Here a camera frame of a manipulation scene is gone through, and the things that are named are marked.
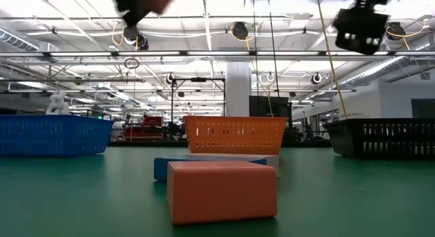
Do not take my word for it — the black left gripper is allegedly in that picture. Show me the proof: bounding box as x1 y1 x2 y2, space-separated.
110 0 152 27

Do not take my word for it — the black frame stand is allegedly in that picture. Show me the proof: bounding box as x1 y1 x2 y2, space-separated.
169 75 228 140

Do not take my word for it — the long ceiling light rail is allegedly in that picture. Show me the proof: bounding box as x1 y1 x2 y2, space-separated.
0 50 435 58

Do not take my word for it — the black plastic basket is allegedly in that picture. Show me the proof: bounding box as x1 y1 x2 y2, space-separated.
322 117 435 160

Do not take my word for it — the orange plastic basket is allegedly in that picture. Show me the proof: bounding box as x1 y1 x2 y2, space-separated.
183 115 289 156

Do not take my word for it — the blue block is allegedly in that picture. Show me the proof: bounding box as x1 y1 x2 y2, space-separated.
153 156 268 182

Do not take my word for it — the dark wall window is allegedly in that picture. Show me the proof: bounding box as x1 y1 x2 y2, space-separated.
410 98 435 118

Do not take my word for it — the blue plastic basket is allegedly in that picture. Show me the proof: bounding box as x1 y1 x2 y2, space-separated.
0 113 115 159

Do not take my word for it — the white building pillar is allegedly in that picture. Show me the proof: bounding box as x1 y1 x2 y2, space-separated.
225 62 253 117

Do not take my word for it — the grey ceiling cable reel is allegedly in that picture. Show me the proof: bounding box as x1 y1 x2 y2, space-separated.
122 25 140 45

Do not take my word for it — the black monitor screen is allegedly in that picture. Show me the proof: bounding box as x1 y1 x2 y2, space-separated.
248 95 293 120

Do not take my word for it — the black hanging cable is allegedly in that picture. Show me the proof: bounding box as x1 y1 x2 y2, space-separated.
266 0 281 98
252 0 259 97

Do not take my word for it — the yellow hanging cable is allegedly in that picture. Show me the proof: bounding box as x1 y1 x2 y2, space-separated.
315 0 349 122

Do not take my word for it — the silver ribbed air duct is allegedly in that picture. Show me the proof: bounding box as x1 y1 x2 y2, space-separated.
0 27 60 64
338 33 435 88

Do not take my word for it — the white flat block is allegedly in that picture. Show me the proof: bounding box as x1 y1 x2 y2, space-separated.
185 152 280 179

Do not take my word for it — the red tool cart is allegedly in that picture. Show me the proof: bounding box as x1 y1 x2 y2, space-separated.
122 115 164 142

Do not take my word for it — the hanging wire loop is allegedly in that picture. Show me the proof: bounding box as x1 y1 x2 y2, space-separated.
123 57 141 70

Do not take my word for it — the black background machine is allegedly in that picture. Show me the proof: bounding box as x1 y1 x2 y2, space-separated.
288 120 324 143

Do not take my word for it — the large orange block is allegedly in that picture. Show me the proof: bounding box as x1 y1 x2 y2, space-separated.
166 161 279 226

